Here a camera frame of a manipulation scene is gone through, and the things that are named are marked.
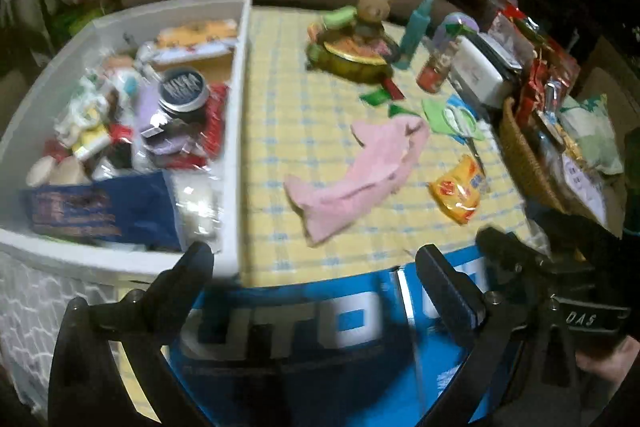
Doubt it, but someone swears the blue cardboard box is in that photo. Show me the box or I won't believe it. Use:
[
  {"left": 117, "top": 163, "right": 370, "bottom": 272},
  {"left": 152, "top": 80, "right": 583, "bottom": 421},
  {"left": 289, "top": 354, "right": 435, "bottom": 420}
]
[{"left": 169, "top": 263, "right": 464, "bottom": 426}]

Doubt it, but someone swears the yellow snack packet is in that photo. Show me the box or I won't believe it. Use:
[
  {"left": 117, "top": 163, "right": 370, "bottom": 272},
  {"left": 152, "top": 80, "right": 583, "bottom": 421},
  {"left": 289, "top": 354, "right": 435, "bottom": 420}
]
[{"left": 428, "top": 154, "right": 486, "bottom": 225}]

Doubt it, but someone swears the yellow checked tablecloth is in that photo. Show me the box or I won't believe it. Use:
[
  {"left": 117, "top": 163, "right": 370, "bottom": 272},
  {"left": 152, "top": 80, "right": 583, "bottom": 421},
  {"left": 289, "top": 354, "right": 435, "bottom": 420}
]
[{"left": 240, "top": 8, "right": 533, "bottom": 287}]

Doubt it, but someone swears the teal bottle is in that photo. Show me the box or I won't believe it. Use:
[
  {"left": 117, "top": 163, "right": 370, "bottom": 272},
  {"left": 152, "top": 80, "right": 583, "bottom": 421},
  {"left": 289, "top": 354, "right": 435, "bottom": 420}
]
[{"left": 395, "top": 0, "right": 434, "bottom": 70}]

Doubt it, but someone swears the white storage bin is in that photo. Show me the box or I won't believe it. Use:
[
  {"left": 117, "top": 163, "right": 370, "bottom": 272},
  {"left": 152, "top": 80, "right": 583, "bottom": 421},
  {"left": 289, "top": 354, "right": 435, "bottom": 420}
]
[{"left": 0, "top": 0, "right": 254, "bottom": 281}]

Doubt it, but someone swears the pink cloth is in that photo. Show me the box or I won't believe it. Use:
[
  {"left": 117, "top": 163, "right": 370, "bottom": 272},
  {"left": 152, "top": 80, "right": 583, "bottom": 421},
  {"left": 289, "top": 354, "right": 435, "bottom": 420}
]
[{"left": 284, "top": 114, "right": 430, "bottom": 245}]

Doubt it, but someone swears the purple items plastic bag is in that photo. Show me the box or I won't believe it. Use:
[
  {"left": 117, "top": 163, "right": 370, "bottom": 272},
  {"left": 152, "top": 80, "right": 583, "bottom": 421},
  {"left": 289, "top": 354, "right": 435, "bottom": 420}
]
[{"left": 134, "top": 82, "right": 229, "bottom": 169}]

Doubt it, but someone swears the red spice jar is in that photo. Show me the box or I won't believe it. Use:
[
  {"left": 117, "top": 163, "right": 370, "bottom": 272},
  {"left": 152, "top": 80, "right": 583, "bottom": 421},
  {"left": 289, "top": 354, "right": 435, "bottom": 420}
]
[{"left": 416, "top": 40, "right": 458, "bottom": 94}]

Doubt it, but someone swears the tiger face box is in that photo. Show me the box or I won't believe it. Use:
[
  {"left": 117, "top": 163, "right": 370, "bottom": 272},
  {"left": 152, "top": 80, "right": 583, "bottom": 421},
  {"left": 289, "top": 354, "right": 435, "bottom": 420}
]
[{"left": 155, "top": 20, "right": 238, "bottom": 49}]

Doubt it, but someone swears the blue long box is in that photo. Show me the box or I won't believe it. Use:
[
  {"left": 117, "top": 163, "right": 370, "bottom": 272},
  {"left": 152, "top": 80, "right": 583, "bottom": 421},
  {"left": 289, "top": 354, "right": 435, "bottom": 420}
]
[{"left": 23, "top": 171, "right": 186, "bottom": 251}]

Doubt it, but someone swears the wicker basket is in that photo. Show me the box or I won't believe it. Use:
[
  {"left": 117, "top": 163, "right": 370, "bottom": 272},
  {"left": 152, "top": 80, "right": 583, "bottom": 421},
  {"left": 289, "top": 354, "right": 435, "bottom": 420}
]
[{"left": 498, "top": 96, "right": 565, "bottom": 212}]

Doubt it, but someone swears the green handled brush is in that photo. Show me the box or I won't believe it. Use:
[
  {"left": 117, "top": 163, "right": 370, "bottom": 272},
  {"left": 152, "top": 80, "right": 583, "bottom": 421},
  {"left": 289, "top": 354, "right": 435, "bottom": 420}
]
[{"left": 321, "top": 5, "right": 357, "bottom": 30}]

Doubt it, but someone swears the white power adapter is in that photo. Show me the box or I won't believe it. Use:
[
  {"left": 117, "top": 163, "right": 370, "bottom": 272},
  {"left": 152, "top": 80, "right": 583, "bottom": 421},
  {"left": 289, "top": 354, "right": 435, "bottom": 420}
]
[{"left": 451, "top": 32, "right": 523, "bottom": 109}]

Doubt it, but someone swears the right hand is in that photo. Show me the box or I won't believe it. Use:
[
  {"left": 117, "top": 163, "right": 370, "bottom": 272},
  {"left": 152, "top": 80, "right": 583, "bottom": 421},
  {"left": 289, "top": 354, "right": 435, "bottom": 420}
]
[{"left": 576, "top": 336, "right": 639, "bottom": 387}]

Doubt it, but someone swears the brown teddy bear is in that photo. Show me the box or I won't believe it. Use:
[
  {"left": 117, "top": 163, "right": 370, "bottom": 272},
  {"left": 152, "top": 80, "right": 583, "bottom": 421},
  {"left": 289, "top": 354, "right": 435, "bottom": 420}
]
[{"left": 354, "top": 0, "right": 390, "bottom": 42}]

